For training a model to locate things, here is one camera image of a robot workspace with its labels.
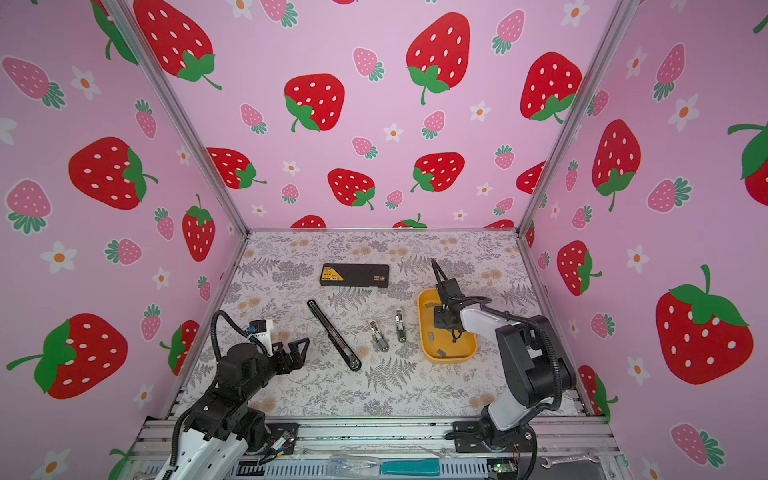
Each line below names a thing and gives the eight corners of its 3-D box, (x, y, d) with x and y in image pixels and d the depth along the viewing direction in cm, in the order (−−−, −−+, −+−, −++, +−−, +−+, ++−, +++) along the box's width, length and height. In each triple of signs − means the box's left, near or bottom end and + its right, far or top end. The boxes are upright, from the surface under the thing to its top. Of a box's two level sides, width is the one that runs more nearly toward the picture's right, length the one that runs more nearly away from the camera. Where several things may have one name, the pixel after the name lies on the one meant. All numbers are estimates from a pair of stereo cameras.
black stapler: (352, 374, 87) (351, 371, 85) (306, 307, 101) (304, 303, 99) (363, 366, 88) (362, 362, 86) (315, 301, 103) (314, 297, 101)
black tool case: (319, 286, 107) (317, 281, 104) (323, 268, 112) (321, 263, 110) (388, 286, 107) (388, 281, 104) (388, 268, 112) (388, 263, 110)
